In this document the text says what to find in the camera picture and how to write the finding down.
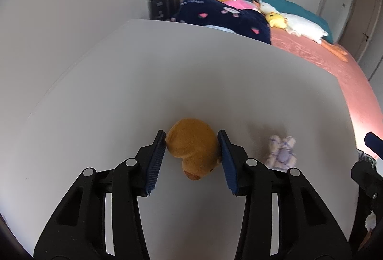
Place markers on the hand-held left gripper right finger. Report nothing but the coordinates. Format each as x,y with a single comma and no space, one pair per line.
229,161

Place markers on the white goose plush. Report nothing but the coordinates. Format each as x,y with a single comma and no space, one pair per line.
302,25

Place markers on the small brown plush toy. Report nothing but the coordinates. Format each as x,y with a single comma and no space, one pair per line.
191,146

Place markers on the black box by wall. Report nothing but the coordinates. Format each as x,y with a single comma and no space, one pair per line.
163,4

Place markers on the yellow duck plush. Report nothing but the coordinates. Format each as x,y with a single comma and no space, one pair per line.
276,20

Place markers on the person's right hand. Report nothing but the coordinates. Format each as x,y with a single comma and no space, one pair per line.
370,221

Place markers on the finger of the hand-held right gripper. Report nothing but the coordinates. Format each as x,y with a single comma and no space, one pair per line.
368,182
375,144

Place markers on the teal pillow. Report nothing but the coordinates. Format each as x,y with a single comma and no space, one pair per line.
299,10

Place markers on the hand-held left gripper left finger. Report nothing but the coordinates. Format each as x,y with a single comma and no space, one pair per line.
155,158

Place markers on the small lilac plush bunny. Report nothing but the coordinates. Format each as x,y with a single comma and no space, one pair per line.
281,155

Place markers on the pink cloth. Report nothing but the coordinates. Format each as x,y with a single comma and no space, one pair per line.
239,4

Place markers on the bed with pink sheet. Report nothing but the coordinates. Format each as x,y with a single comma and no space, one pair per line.
344,74

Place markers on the door with black lever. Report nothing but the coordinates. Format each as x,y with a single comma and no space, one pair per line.
371,17

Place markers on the navy patterned blanket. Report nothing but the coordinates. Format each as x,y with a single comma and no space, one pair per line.
209,13

